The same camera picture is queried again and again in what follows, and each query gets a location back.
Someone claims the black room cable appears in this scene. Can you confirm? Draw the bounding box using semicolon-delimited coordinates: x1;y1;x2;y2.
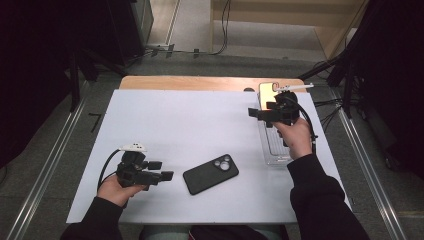
143;0;233;58

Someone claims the black cabinet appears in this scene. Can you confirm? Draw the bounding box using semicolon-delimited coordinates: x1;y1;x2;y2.
106;0;155;66

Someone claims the wooden table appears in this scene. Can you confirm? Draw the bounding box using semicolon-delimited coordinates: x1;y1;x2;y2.
118;75;308;93

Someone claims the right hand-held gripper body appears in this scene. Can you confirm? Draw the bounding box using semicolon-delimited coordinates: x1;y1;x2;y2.
264;83;315;128

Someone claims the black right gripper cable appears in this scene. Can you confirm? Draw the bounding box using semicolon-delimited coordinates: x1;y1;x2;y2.
289;96;319;154

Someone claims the aluminium floor rail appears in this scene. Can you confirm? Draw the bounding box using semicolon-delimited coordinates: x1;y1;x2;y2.
333;89;408;240
6;81;91;240

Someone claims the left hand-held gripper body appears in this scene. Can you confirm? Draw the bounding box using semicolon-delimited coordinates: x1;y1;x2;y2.
115;143;164;192

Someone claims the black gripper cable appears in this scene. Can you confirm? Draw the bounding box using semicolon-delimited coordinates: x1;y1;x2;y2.
289;96;319;154
96;149;122;193

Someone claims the white board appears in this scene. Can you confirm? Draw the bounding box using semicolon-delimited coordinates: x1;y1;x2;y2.
65;89;351;224

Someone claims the person's left hand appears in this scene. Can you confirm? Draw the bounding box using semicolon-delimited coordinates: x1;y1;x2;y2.
97;174;148;208

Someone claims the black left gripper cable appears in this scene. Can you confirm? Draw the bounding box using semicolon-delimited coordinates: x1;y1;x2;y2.
96;149;122;193

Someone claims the black phone case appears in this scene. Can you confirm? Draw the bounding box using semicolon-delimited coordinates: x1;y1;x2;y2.
182;153;240;196

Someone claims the black metal stand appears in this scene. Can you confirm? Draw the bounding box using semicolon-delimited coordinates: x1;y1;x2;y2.
68;46;128;113
298;0;381;119

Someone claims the person's right hand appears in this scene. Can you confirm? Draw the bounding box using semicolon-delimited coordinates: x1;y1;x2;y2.
272;117;314;161

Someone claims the clear plastic rack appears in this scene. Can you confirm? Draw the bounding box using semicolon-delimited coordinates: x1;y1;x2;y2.
254;92;304;167

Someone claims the light wooden shelf unit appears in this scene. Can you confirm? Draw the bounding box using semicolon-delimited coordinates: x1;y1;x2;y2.
209;0;369;60

